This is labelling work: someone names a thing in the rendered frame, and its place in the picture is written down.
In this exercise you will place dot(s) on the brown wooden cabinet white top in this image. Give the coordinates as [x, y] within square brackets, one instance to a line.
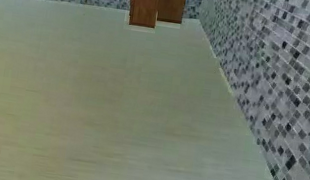
[145, 4]
[172, 3]

